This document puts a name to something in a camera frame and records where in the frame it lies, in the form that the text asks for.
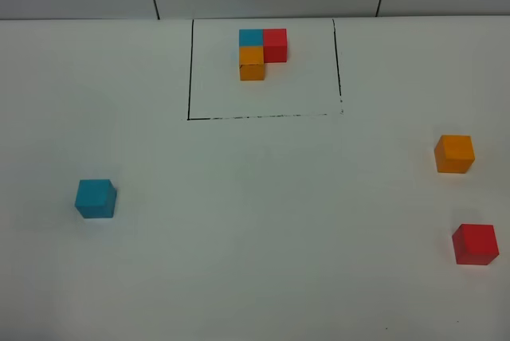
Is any orange template block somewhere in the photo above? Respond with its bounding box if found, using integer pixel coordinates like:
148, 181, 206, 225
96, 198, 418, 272
239, 46, 265, 81

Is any red template block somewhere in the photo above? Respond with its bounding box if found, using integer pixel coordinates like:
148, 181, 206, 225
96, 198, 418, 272
263, 29, 288, 63

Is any blue template block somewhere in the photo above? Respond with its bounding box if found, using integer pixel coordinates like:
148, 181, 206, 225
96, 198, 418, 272
238, 29, 264, 47

